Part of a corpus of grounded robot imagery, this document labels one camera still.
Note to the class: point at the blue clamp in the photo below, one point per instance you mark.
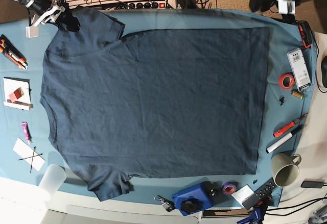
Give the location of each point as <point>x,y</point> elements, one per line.
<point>258,213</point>

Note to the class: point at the dark blue T-shirt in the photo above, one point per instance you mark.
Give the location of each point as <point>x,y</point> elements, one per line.
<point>154,104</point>

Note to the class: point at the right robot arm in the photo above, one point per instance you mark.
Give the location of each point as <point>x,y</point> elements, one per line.
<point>54,12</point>

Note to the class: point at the pink glue tube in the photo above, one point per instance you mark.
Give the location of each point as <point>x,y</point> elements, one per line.
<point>26,132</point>

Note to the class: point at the red handled screwdriver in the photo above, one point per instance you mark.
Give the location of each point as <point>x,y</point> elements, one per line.
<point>285,128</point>

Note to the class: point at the purple tape roll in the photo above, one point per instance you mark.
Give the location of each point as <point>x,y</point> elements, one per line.
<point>230,187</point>

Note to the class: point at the white notepad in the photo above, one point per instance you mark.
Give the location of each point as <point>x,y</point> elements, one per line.
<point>24,103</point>

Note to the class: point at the small red wooden block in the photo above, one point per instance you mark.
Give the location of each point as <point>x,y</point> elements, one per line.
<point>16,94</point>

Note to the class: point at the power strip with red switch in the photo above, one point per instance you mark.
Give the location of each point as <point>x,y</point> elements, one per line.
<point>152,5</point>

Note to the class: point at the translucent plastic cup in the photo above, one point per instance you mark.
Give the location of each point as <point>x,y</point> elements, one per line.
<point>52,179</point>

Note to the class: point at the black power adapter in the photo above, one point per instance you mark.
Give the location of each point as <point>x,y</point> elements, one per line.
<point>312,184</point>

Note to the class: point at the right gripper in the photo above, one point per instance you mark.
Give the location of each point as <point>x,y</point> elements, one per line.
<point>65,18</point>

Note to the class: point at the clear plastic bit case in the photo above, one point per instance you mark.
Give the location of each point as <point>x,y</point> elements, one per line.
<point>299,69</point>

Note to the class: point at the orange black tool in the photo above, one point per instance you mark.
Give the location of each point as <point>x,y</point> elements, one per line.
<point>305,32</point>

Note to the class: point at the black remote control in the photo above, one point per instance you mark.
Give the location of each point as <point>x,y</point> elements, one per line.
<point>260,194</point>

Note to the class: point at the white paper card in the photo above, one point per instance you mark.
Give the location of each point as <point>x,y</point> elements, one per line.
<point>23,150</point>

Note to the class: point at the blue plastic box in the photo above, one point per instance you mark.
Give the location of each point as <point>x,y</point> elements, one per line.
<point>201,192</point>

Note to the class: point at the metal carabiner keyring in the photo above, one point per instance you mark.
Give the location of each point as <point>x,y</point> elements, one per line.
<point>167,204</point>

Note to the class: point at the black hairpin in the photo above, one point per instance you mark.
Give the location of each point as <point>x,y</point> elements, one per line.
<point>30,157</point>
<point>34,149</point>

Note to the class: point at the black white marker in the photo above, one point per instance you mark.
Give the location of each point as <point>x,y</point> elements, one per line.
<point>283,139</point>

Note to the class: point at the light blue table cloth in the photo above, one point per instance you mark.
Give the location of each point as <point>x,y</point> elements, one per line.
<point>284,37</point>

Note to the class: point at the red tape roll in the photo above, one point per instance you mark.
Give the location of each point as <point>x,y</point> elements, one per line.
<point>286,81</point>

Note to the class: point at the AA battery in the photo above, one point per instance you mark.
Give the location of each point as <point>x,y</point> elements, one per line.
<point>297,94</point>

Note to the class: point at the black knob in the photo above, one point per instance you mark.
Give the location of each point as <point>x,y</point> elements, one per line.
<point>189,206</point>

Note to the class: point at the white sticky note pad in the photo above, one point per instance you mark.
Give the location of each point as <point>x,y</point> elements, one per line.
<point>242,194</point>

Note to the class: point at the small black clip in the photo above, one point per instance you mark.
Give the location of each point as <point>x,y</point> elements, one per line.
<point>281,100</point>

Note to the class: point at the computer mouse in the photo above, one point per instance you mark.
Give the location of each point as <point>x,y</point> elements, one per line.
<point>324,71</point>

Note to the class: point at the orange black utility knife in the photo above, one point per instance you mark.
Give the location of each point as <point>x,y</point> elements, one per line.
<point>11,53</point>

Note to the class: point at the beige ceramic mug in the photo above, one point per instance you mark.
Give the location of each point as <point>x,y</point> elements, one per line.
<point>285,169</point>

